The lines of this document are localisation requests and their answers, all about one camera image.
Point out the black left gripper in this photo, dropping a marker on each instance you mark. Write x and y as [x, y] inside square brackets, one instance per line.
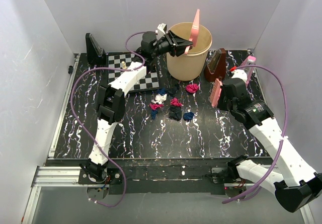
[176, 45]

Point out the pink plastic dustpan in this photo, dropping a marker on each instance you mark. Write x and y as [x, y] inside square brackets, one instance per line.
[194, 32]

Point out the pink hand brush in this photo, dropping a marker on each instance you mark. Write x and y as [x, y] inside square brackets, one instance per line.
[215, 93]

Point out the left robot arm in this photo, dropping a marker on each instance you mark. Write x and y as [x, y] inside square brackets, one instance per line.
[110, 106]

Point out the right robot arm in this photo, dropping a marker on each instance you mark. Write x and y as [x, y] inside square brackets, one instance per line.
[290, 178]

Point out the beige plastic bucket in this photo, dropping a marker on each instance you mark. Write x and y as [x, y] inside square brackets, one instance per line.
[188, 67]

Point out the brown metronome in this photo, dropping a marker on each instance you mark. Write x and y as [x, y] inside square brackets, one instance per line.
[216, 68]

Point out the magenta paper scrap right edge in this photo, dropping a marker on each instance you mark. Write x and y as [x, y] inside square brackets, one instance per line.
[192, 88]

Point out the black paper scrap centre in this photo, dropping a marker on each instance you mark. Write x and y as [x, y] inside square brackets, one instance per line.
[173, 90]

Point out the black white chessboard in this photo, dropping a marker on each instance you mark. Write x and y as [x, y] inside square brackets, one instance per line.
[147, 83]

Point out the dark blue paper scrap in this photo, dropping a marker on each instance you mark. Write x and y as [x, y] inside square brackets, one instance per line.
[162, 91]

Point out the white twisted paper scrap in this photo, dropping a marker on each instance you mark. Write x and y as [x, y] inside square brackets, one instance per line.
[159, 99]

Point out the white chess piece left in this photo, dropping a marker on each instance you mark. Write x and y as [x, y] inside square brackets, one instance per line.
[123, 64]

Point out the magenta paper by bucket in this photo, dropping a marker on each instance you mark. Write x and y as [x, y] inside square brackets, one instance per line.
[154, 106]

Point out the blue paper scrap front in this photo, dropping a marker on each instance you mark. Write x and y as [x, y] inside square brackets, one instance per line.
[188, 116]

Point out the large blue paper scrap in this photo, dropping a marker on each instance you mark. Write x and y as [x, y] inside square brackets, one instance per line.
[153, 114]

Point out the pink metronome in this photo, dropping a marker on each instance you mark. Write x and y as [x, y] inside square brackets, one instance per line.
[249, 62]

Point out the black metronome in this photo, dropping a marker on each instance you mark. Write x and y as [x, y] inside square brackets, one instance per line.
[96, 55]

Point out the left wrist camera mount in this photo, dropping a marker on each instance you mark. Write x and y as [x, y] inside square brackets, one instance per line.
[161, 29]

